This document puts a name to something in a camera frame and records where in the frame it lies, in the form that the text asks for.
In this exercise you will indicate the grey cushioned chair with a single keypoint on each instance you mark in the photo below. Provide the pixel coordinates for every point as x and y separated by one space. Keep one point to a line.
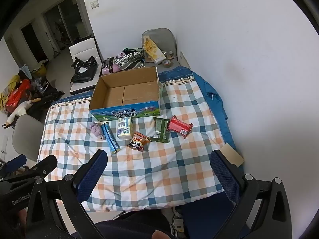
162 36

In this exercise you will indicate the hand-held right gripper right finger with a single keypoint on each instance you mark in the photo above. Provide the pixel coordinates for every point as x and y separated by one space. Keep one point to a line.
224 174

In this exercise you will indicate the white goose plush toy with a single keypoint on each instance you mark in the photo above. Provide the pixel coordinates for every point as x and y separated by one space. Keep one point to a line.
21 109

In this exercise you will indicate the orange panda snack packet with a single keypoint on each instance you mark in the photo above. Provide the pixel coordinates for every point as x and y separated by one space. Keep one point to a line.
138 142

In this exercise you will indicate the flat cardboard piece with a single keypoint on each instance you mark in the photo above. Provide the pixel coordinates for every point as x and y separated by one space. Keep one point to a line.
233 154

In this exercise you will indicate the long blue snack packet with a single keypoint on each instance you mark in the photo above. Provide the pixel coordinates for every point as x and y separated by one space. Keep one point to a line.
111 139

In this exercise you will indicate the plaid blanket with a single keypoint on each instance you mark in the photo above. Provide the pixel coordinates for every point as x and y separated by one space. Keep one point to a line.
149 174

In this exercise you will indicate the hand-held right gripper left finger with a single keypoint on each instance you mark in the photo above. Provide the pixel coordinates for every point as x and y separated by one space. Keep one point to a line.
92 174

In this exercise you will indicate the person's right hand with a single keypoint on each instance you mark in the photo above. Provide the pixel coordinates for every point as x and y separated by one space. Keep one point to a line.
160 235

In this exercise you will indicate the white light switch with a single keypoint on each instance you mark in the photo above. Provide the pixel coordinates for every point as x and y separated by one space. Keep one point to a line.
94 4

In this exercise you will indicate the pile of black bags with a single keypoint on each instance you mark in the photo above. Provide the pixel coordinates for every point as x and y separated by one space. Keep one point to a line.
47 94

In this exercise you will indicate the yellow cardboard box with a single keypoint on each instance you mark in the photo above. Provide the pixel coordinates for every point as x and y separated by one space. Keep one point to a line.
41 69

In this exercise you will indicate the white and yellow carton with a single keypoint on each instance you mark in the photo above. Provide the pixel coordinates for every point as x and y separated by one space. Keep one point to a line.
125 128

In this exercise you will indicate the black plastic bag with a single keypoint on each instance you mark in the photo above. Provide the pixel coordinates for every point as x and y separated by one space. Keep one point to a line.
83 69

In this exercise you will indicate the dark blue cloth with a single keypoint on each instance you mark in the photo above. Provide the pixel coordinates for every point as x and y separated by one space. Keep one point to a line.
206 216

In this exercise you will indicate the person's dark pants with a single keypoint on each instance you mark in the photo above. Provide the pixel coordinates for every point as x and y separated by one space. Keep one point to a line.
134 224

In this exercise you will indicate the green snack packet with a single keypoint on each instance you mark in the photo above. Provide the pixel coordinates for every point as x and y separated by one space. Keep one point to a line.
160 129

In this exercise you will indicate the black and white patterned bag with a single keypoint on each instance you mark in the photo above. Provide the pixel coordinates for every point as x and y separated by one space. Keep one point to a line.
127 59

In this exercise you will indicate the light blue bag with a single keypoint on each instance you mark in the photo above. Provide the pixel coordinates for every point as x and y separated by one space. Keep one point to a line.
25 69

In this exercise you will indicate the tape roll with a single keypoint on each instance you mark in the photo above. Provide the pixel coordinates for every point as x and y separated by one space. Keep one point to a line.
166 62

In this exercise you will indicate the white chair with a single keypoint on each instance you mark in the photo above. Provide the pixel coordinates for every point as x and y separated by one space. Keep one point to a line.
83 46

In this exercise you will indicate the yellow patterned box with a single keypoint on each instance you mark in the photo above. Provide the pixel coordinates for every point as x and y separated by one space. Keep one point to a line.
153 51

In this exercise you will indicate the pink suitcase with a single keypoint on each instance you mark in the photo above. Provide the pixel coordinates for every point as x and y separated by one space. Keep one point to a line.
107 67

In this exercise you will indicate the red plastic bag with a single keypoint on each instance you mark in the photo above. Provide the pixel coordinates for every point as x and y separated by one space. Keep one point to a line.
17 94

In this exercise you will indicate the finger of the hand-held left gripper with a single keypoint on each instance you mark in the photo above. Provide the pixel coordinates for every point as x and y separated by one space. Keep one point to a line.
46 165
15 163

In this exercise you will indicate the dark doorway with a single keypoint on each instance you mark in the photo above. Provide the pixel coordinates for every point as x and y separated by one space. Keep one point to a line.
32 42

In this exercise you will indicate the sliding glass door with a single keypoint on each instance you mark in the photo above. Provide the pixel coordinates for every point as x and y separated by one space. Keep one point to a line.
63 22

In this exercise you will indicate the blue jacket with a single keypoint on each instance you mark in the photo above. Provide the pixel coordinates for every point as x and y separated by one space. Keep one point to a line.
214 97

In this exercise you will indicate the white flat board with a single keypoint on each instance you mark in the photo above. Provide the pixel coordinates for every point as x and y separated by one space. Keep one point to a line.
184 59

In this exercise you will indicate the light grey chair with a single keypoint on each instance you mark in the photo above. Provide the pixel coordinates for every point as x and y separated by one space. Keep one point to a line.
26 134

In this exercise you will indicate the red snack packet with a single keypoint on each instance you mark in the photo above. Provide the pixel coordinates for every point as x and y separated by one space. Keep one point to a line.
179 127

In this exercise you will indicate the printed cardboard box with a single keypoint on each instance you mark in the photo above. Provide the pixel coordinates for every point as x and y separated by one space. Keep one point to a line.
117 94

